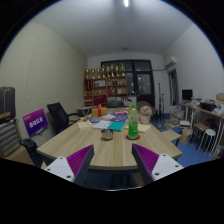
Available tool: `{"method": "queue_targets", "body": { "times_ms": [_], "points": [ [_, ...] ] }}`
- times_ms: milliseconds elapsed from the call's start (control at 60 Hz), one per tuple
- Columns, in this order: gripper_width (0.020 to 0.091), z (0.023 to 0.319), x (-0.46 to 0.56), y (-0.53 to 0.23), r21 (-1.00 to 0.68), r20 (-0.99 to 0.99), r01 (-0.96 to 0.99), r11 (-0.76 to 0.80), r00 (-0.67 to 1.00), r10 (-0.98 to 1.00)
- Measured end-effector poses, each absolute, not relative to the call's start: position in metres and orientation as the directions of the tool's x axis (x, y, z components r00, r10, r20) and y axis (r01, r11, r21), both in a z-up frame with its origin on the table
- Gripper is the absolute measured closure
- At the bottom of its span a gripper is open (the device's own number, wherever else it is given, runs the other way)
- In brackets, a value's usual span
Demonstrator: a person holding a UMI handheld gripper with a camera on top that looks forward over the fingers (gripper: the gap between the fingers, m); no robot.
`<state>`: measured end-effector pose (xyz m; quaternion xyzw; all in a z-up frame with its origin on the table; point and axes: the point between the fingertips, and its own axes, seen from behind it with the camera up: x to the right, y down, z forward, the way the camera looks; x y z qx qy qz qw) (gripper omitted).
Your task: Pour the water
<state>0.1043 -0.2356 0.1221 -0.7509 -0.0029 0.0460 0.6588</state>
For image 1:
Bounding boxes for teal book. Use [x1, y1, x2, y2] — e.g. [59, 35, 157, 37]
[107, 121, 126, 132]

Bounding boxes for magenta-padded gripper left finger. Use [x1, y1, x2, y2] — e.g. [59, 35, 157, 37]
[43, 144, 96, 187]

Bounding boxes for small steel cup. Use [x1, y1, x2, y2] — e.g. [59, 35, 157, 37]
[100, 128, 115, 141]

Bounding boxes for yellow gift box red ribbon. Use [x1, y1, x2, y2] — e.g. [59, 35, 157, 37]
[91, 103, 109, 118]

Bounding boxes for black office chair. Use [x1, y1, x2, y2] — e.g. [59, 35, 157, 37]
[46, 101, 81, 136]

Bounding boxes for wooden shelf unit with trophies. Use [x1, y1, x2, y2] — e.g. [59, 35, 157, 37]
[83, 62, 129, 108]

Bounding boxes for grey ribbed case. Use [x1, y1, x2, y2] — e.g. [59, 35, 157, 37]
[0, 119, 23, 158]

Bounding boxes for purple sign board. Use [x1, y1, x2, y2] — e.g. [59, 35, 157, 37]
[22, 108, 49, 139]

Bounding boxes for black computer monitor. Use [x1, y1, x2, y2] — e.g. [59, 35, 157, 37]
[181, 88, 194, 102]

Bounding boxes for thick cream book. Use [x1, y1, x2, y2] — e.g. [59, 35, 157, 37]
[76, 120, 94, 131]

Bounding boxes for brown wooden stool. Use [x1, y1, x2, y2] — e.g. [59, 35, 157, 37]
[193, 122, 209, 141]

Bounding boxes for white wall air conditioner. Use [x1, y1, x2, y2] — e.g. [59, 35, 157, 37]
[163, 55, 178, 69]

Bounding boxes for dark case with tan straps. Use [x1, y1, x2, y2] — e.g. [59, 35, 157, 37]
[0, 86, 17, 123]

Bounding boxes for black bag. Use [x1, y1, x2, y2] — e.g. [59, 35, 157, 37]
[20, 138, 44, 168]

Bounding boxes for pink flowers in white pot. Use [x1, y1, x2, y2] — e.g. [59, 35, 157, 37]
[139, 105, 153, 126]

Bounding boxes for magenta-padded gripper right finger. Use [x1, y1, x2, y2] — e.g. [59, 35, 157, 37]
[131, 143, 184, 185]

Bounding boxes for white printed booklet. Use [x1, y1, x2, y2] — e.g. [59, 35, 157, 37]
[91, 119, 113, 130]

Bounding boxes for white round stool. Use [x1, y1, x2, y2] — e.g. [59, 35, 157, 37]
[199, 128, 217, 154]

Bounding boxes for green tea drink bottle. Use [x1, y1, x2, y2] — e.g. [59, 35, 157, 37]
[127, 103, 140, 140]

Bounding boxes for flat pale yellow book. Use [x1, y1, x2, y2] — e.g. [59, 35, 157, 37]
[137, 123, 152, 134]

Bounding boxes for pile of books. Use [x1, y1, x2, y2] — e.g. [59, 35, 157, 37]
[168, 105, 184, 126]

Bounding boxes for white-legged wooden side desk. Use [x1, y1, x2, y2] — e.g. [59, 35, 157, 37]
[179, 99, 224, 158]

